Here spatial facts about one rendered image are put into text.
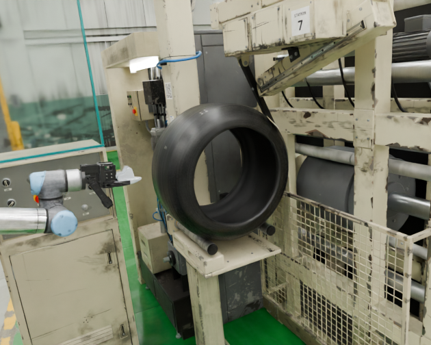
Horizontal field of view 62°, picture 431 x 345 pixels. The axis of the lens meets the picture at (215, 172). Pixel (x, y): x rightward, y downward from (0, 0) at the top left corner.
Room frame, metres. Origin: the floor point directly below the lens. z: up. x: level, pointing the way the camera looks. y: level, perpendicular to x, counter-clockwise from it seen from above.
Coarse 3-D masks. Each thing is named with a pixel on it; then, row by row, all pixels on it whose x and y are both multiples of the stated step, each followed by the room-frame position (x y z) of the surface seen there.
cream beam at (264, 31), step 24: (288, 0) 1.32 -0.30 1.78; (312, 0) 1.21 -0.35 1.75; (336, 0) 1.24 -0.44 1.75; (360, 0) 1.29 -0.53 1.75; (240, 24) 1.60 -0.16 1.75; (264, 24) 1.44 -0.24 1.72; (288, 24) 1.32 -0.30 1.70; (312, 24) 1.21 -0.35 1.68; (336, 24) 1.24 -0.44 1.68; (240, 48) 1.61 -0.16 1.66; (264, 48) 1.46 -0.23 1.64
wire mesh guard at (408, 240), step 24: (288, 192) 1.60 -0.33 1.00; (288, 216) 1.61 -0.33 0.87; (408, 240) 1.04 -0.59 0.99; (264, 264) 1.82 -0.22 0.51; (336, 264) 1.33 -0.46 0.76; (408, 264) 1.04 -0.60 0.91; (264, 288) 1.83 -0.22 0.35; (288, 288) 1.63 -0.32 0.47; (336, 288) 1.33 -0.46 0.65; (408, 288) 1.04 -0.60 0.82; (288, 312) 1.64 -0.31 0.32; (336, 312) 1.33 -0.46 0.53; (408, 312) 1.04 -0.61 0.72; (312, 336) 1.46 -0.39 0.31; (336, 336) 1.33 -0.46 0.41; (384, 336) 1.12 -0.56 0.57
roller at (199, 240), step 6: (180, 228) 1.54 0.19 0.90; (186, 234) 1.48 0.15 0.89; (192, 234) 1.42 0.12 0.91; (198, 240) 1.36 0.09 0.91; (204, 240) 1.33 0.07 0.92; (210, 240) 1.33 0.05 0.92; (204, 246) 1.31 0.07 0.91; (210, 246) 1.28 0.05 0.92; (216, 246) 1.29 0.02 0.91; (210, 252) 1.28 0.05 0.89; (216, 252) 1.29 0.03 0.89
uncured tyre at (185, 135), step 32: (192, 128) 1.30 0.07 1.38; (224, 128) 1.32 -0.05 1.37; (256, 128) 1.38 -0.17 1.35; (160, 160) 1.35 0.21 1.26; (192, 160) 1.26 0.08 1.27; (256, 160) 1.67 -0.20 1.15; (288, 160) 1.49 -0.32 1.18; (160, 192) 1.35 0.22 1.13; (192, 192) 1.25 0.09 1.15; (256, 192) 1.62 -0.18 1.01; (192, 224) 1.27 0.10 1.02; (224, 224) 1.31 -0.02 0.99; (256, 224) 1.37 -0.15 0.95
